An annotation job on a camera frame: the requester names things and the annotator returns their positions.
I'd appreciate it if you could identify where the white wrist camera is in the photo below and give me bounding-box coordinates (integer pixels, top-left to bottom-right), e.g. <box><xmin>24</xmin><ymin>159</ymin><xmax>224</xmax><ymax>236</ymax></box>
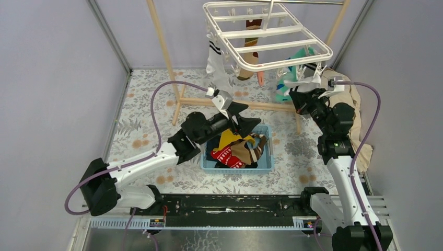
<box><xmin>319</xmin><ymin>76</ymin><xmax>345</xmax><ymax>98</ymax></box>
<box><xmin>205</xmin><ymin>87</ymin><xmax>233</xmax><ymax>119</ymax></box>

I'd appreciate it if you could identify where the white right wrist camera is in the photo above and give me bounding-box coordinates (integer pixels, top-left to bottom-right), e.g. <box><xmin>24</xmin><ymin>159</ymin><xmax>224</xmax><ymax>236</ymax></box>
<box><xmin>319</xmin><ymin>76</ymin><xmax>345</xmax><ymax>98</ymax></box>

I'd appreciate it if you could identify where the yellow sock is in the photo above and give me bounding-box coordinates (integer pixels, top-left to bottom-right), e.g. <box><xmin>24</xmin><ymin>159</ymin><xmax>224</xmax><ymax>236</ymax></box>
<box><xmin>211</xmin><ymin>129</ymin><xmax>255</xmax><ymax>152</ymax></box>

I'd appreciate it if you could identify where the red white dotted sock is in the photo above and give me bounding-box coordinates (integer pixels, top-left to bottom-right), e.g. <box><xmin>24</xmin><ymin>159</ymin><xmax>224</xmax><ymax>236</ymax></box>
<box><xmin>211</xmin><ymin>146</ymin><xmax>246</xmax><ymax>169</ymax></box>

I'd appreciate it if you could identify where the white black striped sock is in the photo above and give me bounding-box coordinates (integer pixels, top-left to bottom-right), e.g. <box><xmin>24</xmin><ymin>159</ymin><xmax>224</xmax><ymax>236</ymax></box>
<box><xmin>206</xmin><ymin>35</ymin><xmax>233</xmax><ymax>95</ymax></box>

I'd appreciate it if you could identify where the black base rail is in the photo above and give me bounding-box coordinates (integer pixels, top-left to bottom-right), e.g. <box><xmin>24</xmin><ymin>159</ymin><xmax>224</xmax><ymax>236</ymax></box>
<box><xmin>162</xmin><ymin>194</ymin><xmax>316</xmax><ymax>227</ymax></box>

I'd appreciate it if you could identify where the white plastic clip hanger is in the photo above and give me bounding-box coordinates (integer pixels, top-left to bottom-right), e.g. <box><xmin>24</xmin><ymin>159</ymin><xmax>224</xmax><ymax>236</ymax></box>
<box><xmin>203</xmin><ymin>1</ymin><xmax>333</xmax><ymax>72</ymax></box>

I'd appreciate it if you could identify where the wooden drying rack frame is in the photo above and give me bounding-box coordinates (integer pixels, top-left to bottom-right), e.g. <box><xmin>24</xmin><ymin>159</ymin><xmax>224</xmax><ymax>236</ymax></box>
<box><xmin>146</xmin><ymin>1</ymin><xmax>350</xmax><ymax>126</ymax></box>

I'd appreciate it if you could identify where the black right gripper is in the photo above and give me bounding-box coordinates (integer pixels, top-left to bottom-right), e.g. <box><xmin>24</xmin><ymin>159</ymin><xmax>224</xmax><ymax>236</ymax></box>
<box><xmin>289</xmin><ymin>88</ymin><xmax>332</xmax><ymax>135</ymax></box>

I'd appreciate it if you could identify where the beige cloth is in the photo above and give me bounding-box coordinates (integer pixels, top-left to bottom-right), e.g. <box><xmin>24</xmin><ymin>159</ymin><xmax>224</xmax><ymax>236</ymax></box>
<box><xmin>322</xmin><ymin>68</ymin><xmax>374</xmax><ymax>172</ymax></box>

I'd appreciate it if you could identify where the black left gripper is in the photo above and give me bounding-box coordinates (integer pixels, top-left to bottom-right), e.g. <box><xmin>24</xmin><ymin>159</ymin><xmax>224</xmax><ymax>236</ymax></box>
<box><xmin>196</xmin><ymin>101</ymin><xmax>260</xmax><ymax>145</ymax></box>

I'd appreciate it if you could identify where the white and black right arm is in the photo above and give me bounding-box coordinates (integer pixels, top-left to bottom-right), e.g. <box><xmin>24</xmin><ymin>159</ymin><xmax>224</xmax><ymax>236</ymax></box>
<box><xmin>289</xmin><ymin>88</ymin><xmax>393</xmax><ymax>250</ymax></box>

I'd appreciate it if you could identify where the brown tan sock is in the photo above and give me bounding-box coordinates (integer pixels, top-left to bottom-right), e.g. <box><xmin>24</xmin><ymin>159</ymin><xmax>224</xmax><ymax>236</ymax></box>
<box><xmin>230</xmin><ymin>140</ymin><xmax>258</xmax><ymax>165</ymax></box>

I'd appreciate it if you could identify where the floral table mat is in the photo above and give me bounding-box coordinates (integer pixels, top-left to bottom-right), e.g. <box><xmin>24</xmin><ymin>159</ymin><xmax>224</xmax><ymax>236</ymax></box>
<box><xmin>108</xmin><ymin>70</ymin><xmax>337</xmax><ymax>195</ymax></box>

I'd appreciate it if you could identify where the teal patterned sock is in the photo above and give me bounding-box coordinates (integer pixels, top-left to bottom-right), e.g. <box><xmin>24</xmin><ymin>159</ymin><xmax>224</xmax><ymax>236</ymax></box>
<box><xmin>275</xmin><ymin>46</ymin><xmax>316</xmax><ymax>102</ymax></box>

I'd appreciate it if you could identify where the brown white striped sock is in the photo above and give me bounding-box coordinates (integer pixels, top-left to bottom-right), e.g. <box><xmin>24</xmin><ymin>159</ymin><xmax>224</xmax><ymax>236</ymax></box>
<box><xmin>249</xmin><ymin>133</ymin><xmax>267</xmax><ymax>163</ymax></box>

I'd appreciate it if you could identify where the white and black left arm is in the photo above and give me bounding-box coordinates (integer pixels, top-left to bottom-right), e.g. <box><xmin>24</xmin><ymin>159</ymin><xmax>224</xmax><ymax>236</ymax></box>
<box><xmin>79</xmin><ymin>102</ymin><xmax>262</xmax><ymax>216</ymax></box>

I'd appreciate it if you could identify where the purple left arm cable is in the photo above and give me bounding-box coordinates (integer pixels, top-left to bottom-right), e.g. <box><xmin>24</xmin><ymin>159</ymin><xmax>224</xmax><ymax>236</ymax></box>
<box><xmin>64</xmin><ymin>81</ymin><xmax>208</xmax><ymax>216</ymax></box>

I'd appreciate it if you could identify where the light blue plastic basket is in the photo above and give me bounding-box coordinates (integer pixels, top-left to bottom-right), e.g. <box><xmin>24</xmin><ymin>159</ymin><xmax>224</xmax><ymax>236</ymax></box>
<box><xmin>200</xmin><ymin>124</ymin><xmax>275</xmax><ymax>175</ymax></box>

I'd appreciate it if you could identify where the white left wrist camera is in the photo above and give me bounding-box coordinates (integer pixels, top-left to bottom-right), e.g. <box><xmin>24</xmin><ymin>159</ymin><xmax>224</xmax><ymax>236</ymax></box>
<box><xmin>205</xmin><ymin>87</ymin><xmax>233</xmax><ymax>119</ymax></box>

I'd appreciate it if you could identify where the maroon olive striped sock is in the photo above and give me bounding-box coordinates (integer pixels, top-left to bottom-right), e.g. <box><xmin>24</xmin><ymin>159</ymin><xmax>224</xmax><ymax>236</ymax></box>
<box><xmin>236</xmin><ymin>19</ymin><xmax>263</xmax><ymax>81</ymax></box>

